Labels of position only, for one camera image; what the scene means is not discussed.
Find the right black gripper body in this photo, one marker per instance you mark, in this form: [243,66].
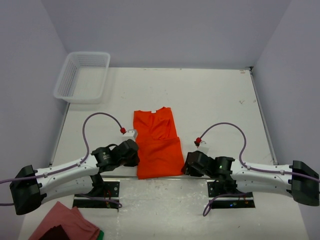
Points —
[196,173]

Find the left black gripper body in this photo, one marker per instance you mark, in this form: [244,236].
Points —
[130,162]

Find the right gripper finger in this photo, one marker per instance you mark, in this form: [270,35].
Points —
[186,170]
[188,159]

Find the orange t shirt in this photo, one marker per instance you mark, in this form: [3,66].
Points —
[160,150]

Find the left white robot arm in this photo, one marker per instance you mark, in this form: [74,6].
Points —
[33,187]

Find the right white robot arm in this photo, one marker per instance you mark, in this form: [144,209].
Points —
[233,179]

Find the white plastic basket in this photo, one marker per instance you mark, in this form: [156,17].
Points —
[83,77]

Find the green folded t shirt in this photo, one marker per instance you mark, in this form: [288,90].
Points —
[100,235]

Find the pink folded t shirt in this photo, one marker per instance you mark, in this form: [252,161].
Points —
[72,222]

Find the dark maroon folded t shirt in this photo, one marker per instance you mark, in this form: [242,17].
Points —
[55,233]

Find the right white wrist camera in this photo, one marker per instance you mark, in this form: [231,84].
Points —
[201,145]

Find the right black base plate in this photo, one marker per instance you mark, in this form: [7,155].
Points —
[230,200]

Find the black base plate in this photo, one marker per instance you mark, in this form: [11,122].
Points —
[102,197]
[230,200]

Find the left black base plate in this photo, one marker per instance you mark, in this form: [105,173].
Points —
[102,197]

